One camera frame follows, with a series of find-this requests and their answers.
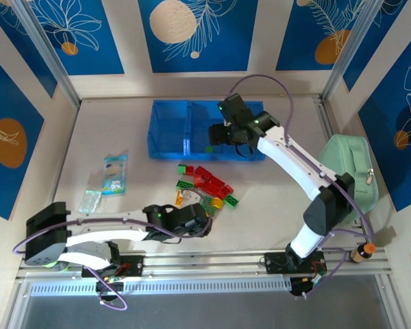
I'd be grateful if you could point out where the blue compartment bin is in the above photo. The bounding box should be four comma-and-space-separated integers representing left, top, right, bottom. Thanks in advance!
147, 99, 266, 162

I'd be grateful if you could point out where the clear plastic wrapper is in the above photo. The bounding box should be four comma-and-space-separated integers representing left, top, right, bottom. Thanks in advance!
79, 190, 102, 214

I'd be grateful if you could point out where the mint green zip case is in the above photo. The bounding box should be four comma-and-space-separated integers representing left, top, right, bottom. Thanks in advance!
317, 134, 380, 227

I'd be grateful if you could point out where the brown bottle orange cap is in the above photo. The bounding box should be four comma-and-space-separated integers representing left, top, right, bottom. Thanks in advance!
349, 242, 376, 264

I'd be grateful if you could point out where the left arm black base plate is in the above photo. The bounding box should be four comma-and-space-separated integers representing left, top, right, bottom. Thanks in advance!
81, 255, 145, 278

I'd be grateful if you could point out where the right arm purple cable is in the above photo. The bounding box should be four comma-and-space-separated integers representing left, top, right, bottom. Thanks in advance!
227, 74, 376, 299

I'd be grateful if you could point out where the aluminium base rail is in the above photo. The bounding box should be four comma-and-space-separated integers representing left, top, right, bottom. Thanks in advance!
18, 251, 388, 279

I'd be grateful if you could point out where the slotted grey cable duct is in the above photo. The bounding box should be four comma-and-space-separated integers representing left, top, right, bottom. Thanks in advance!
30, 278, 292, 297

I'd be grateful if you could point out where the blue floral wall panel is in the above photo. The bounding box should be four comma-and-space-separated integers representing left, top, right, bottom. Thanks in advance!
138, 0, 260, 74
0, 0, 58, 99
358, 23, 411, 212
342, 0, 409, 93
0, 49, 45, 221
29, 0, 125, 76
275, 0, 377, 72

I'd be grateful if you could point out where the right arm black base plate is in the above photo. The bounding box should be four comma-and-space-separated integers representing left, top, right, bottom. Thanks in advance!
264, 252, 327, 275

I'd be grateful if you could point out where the aluminium frame post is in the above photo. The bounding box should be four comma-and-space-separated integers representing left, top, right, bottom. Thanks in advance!
10, 0, 82, 108
323, 0, 386, 100

